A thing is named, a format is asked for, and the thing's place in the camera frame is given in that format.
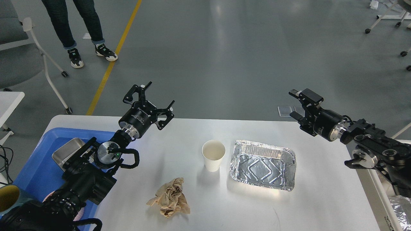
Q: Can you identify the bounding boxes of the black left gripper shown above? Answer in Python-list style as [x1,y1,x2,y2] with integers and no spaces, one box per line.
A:
[118,81,176,139]

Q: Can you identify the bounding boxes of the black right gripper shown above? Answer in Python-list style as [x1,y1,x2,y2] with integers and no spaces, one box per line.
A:
[289,88,348,141]

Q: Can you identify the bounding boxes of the aluminium foil tray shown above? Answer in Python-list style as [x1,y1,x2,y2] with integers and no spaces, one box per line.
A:
[229,140,297,192]

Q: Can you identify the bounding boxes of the white paper cup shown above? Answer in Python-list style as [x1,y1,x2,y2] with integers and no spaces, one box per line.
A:
[202,140,226,172]

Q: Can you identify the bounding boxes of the brown paper napkin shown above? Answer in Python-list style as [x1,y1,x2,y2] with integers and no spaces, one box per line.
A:
[146,177,191,219]

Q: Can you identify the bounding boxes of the stainless steel rectangular tin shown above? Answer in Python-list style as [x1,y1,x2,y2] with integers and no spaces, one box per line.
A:
[52,138,85,172]

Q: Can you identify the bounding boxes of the pink ribbed mug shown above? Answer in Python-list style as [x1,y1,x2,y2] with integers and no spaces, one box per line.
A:
[42,191,85,221]

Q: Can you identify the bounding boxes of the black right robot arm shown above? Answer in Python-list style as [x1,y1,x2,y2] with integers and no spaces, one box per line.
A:
[289,88,411,197]

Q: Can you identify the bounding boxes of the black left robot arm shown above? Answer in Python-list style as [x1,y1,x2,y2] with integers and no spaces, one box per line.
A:
[1,81,174,231]

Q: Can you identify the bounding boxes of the clear plastic piece on floor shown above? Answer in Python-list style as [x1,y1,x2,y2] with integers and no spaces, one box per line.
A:
[277,106,298,117]

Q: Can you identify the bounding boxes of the white bin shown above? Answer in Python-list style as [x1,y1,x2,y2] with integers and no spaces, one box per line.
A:
[347,139,411,231]

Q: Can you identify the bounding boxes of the blue plastic tray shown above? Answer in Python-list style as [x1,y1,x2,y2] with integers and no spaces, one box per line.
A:
[14,128,114,231]

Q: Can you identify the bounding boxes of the crumpled foil in bin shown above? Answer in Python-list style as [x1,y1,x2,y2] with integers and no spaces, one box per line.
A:
[389,195,411,231]

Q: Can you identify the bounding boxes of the person in jeans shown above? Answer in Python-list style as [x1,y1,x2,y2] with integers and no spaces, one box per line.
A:
[41,0,118,69]

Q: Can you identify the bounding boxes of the grey office chair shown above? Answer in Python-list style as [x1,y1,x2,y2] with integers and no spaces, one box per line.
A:
[0,0,73,115]

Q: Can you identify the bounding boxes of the white chair base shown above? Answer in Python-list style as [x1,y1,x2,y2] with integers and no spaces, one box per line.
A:
[365,0,411,71]

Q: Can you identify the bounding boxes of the white side table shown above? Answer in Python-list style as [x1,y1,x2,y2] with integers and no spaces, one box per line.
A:
[0,91,25,145]

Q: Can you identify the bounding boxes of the teal ceramic mug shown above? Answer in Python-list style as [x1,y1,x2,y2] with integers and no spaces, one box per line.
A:
[0,184,34,216]

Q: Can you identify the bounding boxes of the black cables at left edge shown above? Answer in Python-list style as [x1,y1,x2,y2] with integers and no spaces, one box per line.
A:
[0,144,14,185]

